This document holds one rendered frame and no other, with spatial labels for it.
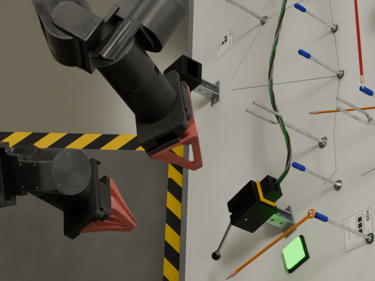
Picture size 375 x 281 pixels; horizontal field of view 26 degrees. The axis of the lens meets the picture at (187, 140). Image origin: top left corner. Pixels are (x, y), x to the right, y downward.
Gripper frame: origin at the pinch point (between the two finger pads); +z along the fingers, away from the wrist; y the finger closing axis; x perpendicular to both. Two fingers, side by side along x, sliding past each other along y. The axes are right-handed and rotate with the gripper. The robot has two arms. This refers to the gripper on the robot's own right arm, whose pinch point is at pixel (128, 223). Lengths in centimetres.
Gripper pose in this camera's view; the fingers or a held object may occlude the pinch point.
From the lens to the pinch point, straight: 115.4
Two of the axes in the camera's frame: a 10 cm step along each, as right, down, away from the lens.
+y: -1.2, -6.9, 7.1
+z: 6.8, 4.6, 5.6
